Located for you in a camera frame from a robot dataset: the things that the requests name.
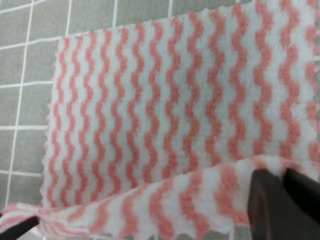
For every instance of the grey checked tablecloth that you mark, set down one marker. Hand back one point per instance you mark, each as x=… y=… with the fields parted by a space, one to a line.
x=29 y=33

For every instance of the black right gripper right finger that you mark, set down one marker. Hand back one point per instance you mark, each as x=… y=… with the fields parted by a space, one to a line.
x=303 y=190

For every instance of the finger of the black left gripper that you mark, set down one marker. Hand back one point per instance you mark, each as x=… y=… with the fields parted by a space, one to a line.
x=13 y=227

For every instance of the pink wavy striped towel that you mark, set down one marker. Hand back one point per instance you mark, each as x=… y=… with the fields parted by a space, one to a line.
x=156 y=127

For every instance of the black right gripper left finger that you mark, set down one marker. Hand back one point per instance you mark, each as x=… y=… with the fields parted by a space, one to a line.
x=274 y=215

